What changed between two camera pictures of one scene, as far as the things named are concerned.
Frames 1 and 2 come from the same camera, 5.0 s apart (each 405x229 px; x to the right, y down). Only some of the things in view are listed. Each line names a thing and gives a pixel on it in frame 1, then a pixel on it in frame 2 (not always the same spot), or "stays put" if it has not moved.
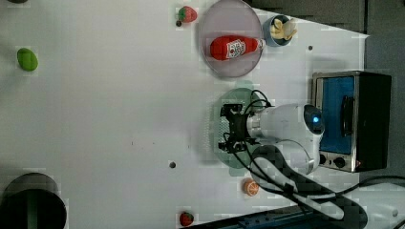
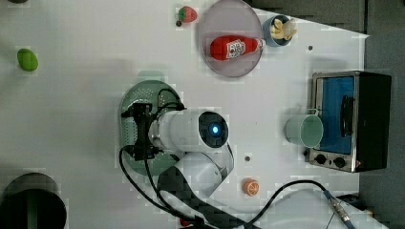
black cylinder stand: (32, 200) stays put
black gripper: (238, 128) to (141, 114)
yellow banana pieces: (284, 30) stays put
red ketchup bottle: (224, 48) stays put
